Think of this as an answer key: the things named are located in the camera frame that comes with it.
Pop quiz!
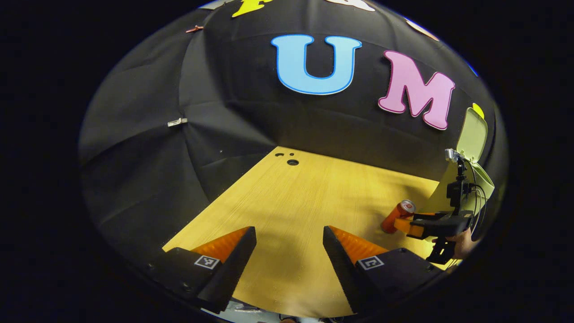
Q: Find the black backdrop cloth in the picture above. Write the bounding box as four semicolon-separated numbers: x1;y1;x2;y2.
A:
78;0;509;270

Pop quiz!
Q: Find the wooden desktop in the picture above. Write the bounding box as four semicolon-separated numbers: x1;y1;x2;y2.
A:
162;146;454;318

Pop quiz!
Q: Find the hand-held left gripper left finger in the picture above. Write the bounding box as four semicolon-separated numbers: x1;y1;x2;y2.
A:
148;227;257;314

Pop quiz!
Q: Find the red pop can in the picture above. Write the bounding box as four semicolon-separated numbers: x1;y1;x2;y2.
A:
381;200;417;234

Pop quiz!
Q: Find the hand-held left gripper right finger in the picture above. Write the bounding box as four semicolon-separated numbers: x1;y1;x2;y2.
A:
322;226;444;317

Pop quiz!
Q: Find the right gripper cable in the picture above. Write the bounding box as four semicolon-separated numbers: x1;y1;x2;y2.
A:
465;161;488;236

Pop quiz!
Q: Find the green desktop garbage bin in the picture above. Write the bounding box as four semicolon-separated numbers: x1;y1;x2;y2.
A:
419;107;496;234

